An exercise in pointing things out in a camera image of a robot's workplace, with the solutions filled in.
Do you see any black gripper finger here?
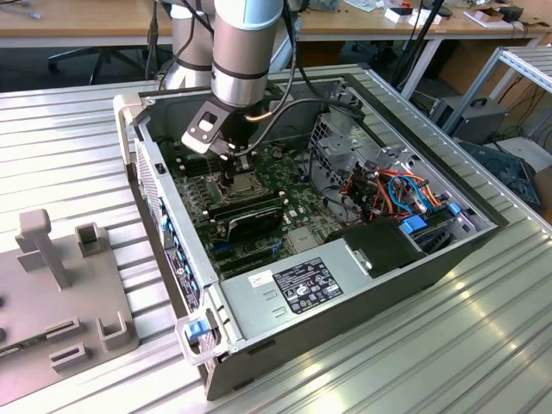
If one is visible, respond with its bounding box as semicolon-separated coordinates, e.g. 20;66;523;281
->
219;145;239;191
235;146;254;172

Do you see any silver green CPU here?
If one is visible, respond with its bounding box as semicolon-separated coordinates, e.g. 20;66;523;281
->
228;173;260;198

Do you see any CPU socket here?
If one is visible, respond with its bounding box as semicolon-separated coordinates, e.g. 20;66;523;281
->
214;167;265;204

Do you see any empty black RAM slot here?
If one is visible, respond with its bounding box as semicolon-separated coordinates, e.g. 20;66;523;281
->
174;148;225;176

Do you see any black RAM stick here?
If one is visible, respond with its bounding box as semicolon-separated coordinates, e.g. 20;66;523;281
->
206;200;286;223

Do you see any black expansion card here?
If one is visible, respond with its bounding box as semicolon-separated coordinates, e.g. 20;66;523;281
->
223;209;285;243

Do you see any green motherboard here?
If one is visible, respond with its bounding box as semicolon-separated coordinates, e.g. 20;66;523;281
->
166;140;348;281

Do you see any black expansion slot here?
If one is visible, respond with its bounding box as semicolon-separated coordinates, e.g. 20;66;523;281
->
213;248;277;271

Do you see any silver drive cage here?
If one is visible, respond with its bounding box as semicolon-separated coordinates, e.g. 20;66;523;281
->
308;110;426;208

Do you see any silver chipset heatsink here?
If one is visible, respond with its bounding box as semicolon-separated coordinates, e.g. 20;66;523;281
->
286;228;321;254

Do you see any silver power supply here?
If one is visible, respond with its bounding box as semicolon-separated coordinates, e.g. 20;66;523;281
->
217;241;375;346

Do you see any black office chair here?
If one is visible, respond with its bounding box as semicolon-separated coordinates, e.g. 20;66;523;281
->
46;45;146;86

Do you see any blue case latch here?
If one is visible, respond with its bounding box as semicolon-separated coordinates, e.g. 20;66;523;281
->
188;319;209;344

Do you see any blue disk carrier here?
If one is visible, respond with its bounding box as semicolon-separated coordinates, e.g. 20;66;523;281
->
398;215;429;237

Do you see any long wooden desk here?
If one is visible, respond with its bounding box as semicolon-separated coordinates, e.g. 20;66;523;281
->
0;0;552;103

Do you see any white cardboard box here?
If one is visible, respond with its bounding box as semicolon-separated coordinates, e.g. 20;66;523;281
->
383;6;443;26

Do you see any grey open PC case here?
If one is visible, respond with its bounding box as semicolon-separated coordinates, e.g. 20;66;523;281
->
112;72;512;402

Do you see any grey plastic parts rack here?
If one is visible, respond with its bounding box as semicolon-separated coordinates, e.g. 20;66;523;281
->
0;209;140;409

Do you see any dark blue plastic crate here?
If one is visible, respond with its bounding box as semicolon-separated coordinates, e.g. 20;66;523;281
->
456;140;543;210

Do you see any brown cardboard box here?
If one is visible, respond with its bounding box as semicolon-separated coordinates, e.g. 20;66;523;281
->
533;166;552;213

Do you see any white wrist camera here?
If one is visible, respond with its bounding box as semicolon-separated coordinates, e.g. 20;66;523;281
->
180;98;236;155

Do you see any black camera cable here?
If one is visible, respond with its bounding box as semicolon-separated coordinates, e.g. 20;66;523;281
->
245;0;367;157

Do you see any blue SATA wire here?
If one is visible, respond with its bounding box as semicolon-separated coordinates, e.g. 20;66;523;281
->
387;172;430;215

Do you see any orange wire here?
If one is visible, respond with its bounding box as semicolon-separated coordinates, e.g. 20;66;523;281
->
374;170;445;208

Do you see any black case with handle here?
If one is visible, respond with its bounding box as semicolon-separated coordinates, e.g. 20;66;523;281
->
430;97;509;144

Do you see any aluminium frame shelf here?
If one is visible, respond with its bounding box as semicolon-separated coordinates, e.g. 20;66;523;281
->
442;45;552;143

